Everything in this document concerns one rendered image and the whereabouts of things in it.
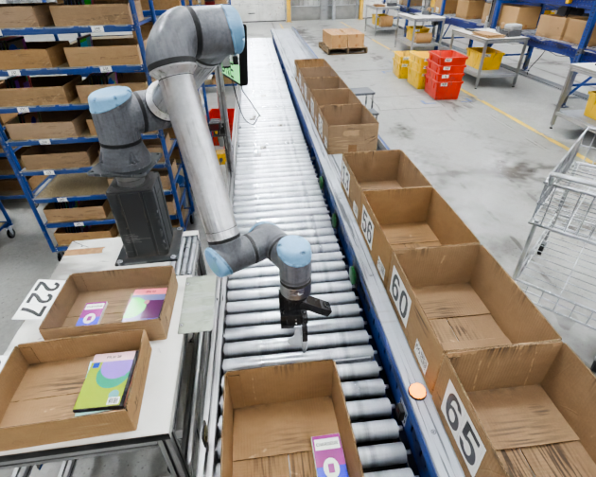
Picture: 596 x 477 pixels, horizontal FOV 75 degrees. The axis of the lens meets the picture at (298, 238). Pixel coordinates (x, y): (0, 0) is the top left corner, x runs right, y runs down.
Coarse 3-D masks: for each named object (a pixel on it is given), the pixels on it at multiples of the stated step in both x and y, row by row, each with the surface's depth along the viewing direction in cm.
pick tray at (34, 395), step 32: (32, 352) 120; (64, 352) 122; (96, 352) 124; (0, 384) 109; (32, 384) 116; (64, 384) 116; (0, 416) 107; (32, 416) 108; (64, 416) 108; (96, 416) 99; (128, 416) 101; (0, 448) 100
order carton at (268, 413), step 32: (224, 384) 97; (256, 384) 104; (288, 384) 106; (320, 384) 108; (224, 416) 91; (256, 416) 107; (288, 416) 106; (320, 416) 106; (224, 448) 87; (256, 448) 99; (288, 448) 99; (352, 448) 87
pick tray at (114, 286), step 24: (72, 288) 145; (96, 288) 150; (120, 288) 151; (144, 288) 151; (168, 288) 138; (48, 312) 129; (72, 312) 141; (120, 312) 140; (168, 312) 136; (48, 336) 124; (72, 336) 125
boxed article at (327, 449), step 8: (312, 440) 100; (320, 440) 100; (328, 440) 100; (336, 440) 100; (312, 448) 99; (320, 448) 98; (328, 448) 98; (336, 448) 98; (320, 456) 96; (328, 456) 96; (336, 456) 96; (320, 464) 95; (328, 464) 95; (336, 464) 95; (344, 464) 95; (320, 472) 93; (328, 472) 93; (336, 472) 93; (344, 472) 93
